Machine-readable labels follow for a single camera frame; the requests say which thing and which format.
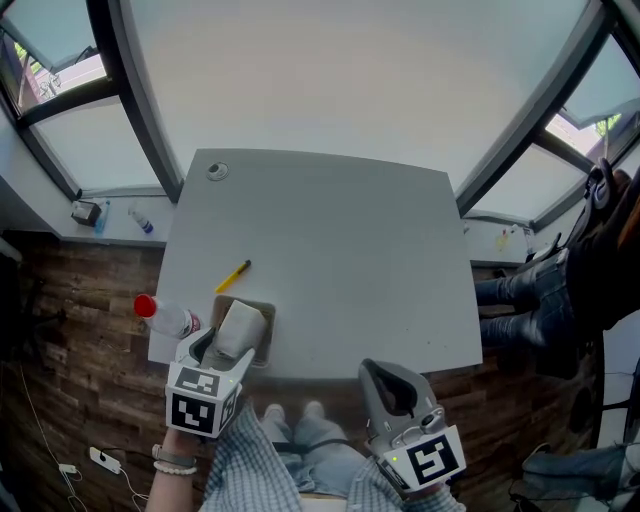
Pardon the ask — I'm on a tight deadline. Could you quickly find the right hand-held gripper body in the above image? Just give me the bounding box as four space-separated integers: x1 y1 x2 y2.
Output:
364 407 468 497

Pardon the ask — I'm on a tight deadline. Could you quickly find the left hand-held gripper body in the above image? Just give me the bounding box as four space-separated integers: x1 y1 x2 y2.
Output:
164 357 245 441

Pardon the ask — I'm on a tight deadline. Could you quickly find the white foam block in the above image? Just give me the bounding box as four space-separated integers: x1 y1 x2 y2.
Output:
214 299 267 361

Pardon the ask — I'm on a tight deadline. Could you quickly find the small tan box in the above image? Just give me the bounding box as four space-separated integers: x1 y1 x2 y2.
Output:
209 294 277 369

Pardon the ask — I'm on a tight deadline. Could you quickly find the person's left forearm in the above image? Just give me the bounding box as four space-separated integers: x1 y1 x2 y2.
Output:
144 404 301 512

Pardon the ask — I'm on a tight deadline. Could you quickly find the person's right forearm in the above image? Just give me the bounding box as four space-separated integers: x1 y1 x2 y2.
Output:
347 454 466 512

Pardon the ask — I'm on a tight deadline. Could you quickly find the black box with white contents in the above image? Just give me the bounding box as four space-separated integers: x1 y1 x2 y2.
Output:
70 199 104 228

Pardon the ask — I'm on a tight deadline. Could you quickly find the clear bottle with red cap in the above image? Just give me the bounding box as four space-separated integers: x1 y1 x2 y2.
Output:
133 293 204 340

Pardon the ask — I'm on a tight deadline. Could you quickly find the grey wrist band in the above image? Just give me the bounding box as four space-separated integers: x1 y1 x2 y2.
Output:
151 443 198 469

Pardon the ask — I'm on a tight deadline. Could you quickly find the person's right leg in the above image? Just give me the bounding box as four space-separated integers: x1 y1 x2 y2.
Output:
294 414 371 496

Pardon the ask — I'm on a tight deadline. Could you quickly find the person's leg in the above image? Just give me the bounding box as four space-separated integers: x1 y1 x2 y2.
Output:
294 414 371 496
522 442 640 501
259 417 314 494

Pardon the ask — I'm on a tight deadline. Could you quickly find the yellow pencil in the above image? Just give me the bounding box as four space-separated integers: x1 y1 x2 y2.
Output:
214 259 253 295

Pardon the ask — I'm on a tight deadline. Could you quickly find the white power strip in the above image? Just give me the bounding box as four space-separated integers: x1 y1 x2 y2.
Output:
88 446 123 475

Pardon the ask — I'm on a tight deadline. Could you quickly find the person's left leg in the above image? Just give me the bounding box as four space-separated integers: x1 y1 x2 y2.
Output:
259 417 314 494

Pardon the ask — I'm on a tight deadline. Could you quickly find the small spray bottle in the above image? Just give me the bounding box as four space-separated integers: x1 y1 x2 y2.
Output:
127 202 155 235

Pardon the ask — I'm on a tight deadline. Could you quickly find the black office chair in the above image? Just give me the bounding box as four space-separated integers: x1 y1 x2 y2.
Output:
0 259 66 371
534 339 606 451

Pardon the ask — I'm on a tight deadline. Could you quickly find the small yellow bottle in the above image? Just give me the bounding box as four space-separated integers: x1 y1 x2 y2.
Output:
494 224 521 254

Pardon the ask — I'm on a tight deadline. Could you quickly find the black and white headset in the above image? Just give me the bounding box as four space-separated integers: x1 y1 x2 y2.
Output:
583 158 617 211

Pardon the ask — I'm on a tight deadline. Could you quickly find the white bead bracelet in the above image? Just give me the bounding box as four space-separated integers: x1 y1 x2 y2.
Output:
152 459 199 476

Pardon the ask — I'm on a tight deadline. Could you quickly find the white cable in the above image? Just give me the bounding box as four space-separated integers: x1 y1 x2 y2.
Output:
17 364 151 512

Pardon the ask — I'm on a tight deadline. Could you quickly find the dark window frame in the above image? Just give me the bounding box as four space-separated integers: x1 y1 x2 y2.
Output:
454 0 640 231
0 0 185 204

